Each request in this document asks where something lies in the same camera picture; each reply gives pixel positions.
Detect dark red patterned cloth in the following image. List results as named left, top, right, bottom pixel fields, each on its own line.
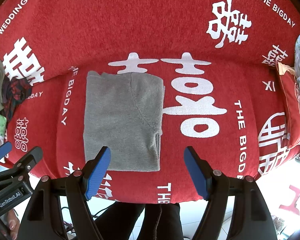
left=1, top=76, right=32, bottom=122

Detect red printed blanket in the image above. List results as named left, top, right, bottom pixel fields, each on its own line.
left=0, top=0, right=300, bottom=204

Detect red paper cutout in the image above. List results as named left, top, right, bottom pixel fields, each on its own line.
left=279, top=185, right=300, bottom=215

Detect grey sweater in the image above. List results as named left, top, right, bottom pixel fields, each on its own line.
left=83, top=70, right=165, bottom=172

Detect red embroidered pillow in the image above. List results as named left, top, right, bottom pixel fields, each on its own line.
left=276, top=61, right=300, bottom=150

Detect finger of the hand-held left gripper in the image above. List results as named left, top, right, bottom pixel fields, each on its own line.
left=0, top=146, right=44, bottom=180
left=0, top=141, right=13, bottom=173

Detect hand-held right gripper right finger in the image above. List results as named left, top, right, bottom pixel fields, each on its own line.
left=184, top=145, right=278, bottom=240

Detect black cable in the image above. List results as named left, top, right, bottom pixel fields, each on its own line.
left=90, top=206, right=110, bottom=220

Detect person's black pants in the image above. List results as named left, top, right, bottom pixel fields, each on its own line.
left=94, top=201, right=184, bottom=240

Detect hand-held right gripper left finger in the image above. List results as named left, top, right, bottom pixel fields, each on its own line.
left=16, top=145, right=112, bottom=240

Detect person's left hand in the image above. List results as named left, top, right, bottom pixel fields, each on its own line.
left=5, top=211, right=20, bottom=239

